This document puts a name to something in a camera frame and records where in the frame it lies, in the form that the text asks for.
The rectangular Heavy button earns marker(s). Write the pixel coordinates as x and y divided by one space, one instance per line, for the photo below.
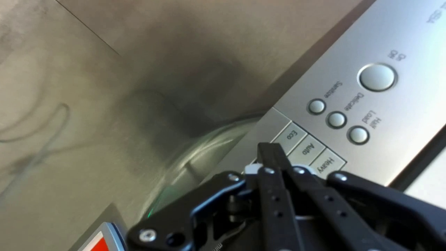
329 162

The stainless steel dishwasher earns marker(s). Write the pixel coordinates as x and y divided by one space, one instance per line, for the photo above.
409 37

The rectangular Auto button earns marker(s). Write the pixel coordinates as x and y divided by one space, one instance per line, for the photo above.
308 150

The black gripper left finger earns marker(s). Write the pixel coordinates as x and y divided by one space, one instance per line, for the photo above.
274 196

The large round silver button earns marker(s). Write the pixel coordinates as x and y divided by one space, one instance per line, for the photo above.
377 77

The rectangular Eco button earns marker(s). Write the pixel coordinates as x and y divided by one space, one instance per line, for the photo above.
290 136

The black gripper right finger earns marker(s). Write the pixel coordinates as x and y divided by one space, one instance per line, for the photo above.
371 204

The red sticker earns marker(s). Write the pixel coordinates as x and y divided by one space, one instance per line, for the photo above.
105 239

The small round silver button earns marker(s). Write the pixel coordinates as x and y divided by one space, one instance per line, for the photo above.
336 120
359 136
317 106

